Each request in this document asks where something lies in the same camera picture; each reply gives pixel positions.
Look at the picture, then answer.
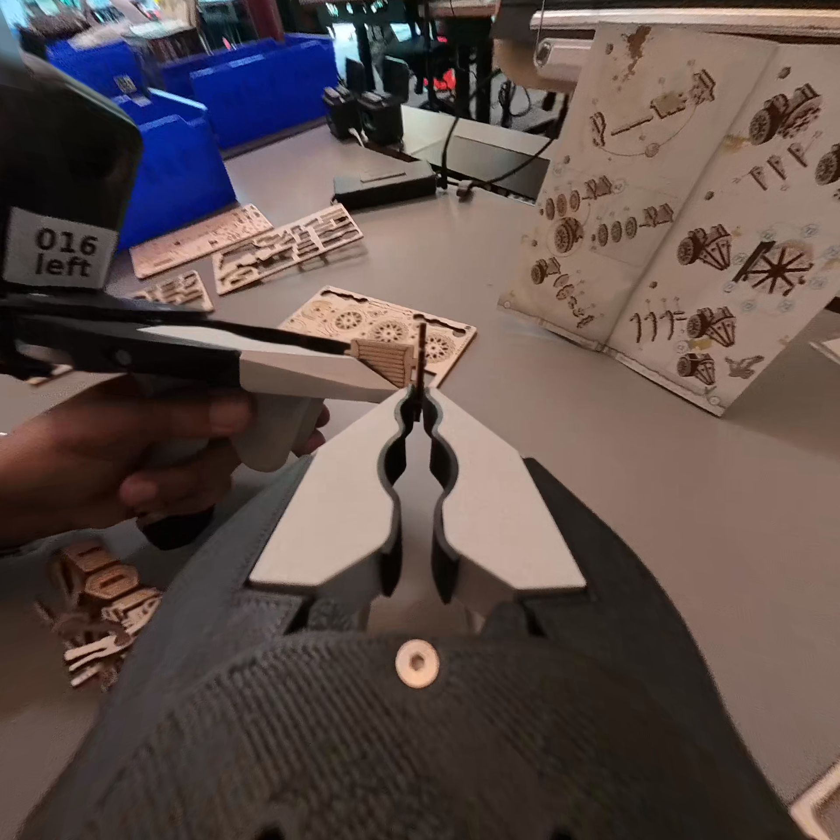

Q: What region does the wooden parts sheet with wheels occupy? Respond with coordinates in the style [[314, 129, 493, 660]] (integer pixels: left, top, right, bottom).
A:
[[279, 287, 478, 388]]

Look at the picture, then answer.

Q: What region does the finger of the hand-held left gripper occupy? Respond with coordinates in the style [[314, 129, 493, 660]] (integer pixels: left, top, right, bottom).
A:
[[140, 319, 353, 360], [238, 341, 403, 405]]

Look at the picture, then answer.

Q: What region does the black flat box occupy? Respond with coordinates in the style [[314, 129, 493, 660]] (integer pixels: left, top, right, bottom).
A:
[[332, 161, 438, 210]]

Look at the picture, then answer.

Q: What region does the grey desk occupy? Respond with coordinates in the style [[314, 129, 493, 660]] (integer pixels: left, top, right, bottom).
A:
[[0, 105, 840, 840]]

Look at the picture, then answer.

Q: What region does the engraved wooden parts sheet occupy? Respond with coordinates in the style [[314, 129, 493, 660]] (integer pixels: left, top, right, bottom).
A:
[[129, 203, 273, 280]]

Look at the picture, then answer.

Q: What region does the black cable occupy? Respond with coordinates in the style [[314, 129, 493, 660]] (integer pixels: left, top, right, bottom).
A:
[[436, 112, 573, 201]]

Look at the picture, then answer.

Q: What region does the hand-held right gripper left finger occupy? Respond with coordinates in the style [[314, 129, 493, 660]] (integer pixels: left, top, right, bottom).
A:
[[247, 387, 419, 601]]

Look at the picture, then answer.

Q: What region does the person's left hand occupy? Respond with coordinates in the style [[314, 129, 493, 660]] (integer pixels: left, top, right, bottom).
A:
[[0, 379, 330, 547]]

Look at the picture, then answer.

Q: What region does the slotted wooden parts sheet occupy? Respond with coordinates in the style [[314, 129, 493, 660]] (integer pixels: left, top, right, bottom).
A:
[[211, 203, 364, 295]]

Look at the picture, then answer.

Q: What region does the pile of wooden model pieces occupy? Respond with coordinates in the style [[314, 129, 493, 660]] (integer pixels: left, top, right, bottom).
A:
[[36, 541, 161, 690]]

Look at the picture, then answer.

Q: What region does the small wooden parts sheet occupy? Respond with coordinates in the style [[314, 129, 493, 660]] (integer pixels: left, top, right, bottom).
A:
[[128, 270, 215, 312]]

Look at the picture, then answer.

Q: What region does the model instruction booklet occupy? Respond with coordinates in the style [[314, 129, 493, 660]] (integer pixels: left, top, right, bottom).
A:
[[497, 20, 840, 419]]

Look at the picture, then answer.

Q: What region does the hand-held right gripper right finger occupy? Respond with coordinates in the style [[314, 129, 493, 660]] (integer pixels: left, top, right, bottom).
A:
[[420, 387, 588, 619]]

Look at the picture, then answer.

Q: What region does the ribbed wooden model panel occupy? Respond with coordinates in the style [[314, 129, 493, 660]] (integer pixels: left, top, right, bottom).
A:
[[348, 338, 417, 388]]

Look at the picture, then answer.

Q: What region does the black battery charger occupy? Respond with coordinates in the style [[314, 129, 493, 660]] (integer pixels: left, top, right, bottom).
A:
[[357, 91, 404, 147], [322, 85, 360, 140]]

